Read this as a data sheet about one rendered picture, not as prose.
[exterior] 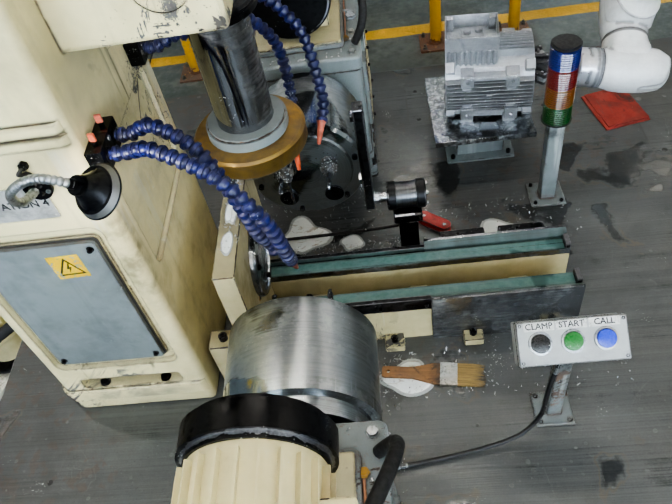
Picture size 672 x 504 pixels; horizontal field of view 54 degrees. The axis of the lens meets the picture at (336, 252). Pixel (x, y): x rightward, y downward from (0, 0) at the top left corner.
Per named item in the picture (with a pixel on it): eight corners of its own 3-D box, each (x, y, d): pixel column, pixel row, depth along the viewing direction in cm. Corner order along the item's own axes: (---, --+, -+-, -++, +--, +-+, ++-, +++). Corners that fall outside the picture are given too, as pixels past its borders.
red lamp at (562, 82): (549, 94, 134) (551, 75, 130) (542, 76, 138) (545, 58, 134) (579, 90, 133) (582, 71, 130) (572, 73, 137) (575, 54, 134)
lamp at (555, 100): (547, 112, 137) (549, 94, 134) (540, 94, 141) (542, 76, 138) (576, 108, 137) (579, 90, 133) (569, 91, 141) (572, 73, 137)
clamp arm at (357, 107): (363, 210, 137) (348, 111, 118) (362, 200, 139) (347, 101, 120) (380, 209, 137) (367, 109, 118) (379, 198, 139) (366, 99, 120)
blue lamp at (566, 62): (551, 75, 130) (554, 55, 127) (545, 58, 134) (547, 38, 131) (582, 71, 130) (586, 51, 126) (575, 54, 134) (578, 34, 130)
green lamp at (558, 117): (544, 129, 141) (547, 112, 137) (538, 111, 144) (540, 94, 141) (573, 125, 140) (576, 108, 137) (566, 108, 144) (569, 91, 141)
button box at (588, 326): (514, 365, 108) (520, 368, 103) (509, 321, 109) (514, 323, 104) (622, 356, 107) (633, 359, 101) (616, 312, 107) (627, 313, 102)
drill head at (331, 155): (260, 245, 146) (231, 160, 127) (269, 127, 173) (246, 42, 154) (373, 233, 143) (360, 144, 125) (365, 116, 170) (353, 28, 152)
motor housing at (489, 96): (445, 132, 161) (444, 65, 147) (445, 85, 173) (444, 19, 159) (530, 128, 158) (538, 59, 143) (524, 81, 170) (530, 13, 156)
